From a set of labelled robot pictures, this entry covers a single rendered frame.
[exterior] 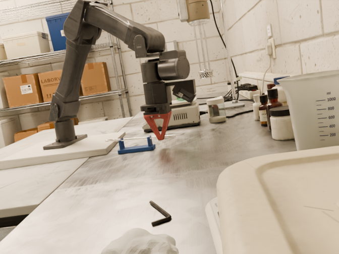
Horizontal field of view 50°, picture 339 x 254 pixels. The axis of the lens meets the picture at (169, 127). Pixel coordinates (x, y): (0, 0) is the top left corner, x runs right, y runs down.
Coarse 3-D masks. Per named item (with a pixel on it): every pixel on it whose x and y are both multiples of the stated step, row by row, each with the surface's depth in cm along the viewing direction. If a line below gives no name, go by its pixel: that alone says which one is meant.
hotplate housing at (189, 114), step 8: (184, 104) 125; (192, 104) 128; (176, 112) 124; (184, 112) 124; (192, 112) 123; (200, 112) 131; (160, 120) 125; (176, 120) 124; (184, 120) 124; (192, 120) 124; (144, 128) 126; (160, 128) 126; (168, 128) 126
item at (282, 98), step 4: (284, 76) 108; (288, 76) 104; (276, 84) 105; (272, 88) 107; (280, 88) 104; (280, 92) 104; (284, 92) 103; (280, 96) 104; (284, 96) 104; (280, 100) 104; (284, 100) 104; (284, 104) 104
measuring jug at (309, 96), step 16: (288, 80) 66; (304, 80) 63; (320, 80) 62; (336, 80) 62; (288, 96) 68; (304, 96) 64; (320, 96) 63; (336, 96) 62; (304, 112) 65; (320, 112) 63; (336, 112) 63; (304, 128) 66; (320, 128) 64; (336, 128) 63; (304, 144) 67; (320, 144) 65; (336, 144) 64
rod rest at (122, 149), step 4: (120, 140) 98; (148, 140) 97; (120, 144) 98; (148, 144) 97; (152, 144) 99; (120, 148) 98; (124, 148) 100; (128, 148) 99; (132, 148) 98; (136, 148) 97; (140, 148) 97; (144, 148) 97; (148, 148) 96; (152, 148) 96; (120, 152) 98; (124, 152) 98; (128, 152) 98; (132, 152) 98
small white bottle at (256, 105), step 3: (255, 96) 114; (258, 96) 114; (255, 99) 115; (258, 99) 114; (255, 102) 115; (258, 102) 115; (255, 105) 114; (258, 105) 114; (255, 108) 115; (258, 108) 114; (255, 111) 115; (258, 111) 114; (255, 114) 115; (258, 114) 115; (255, 117) 116; (258, 117) 115
